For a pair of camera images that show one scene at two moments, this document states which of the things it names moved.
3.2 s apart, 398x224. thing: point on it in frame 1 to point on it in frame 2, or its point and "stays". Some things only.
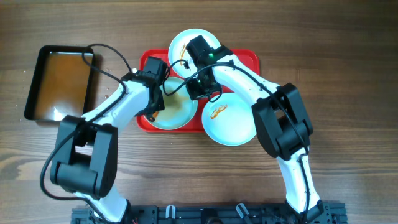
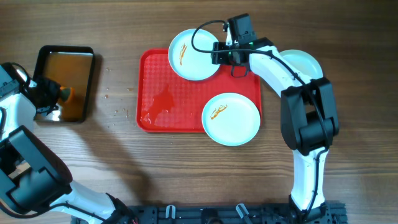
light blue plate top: [177, 50] stays
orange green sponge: [156, 113] to [67, 94]
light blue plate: [180, 109] to [303, 63]
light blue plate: [229, 121] stays
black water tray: [62, 84] stays
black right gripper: [196, 94] to [219, 58]
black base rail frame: [217, 213] stays
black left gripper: [157, 106] to [51, 89]
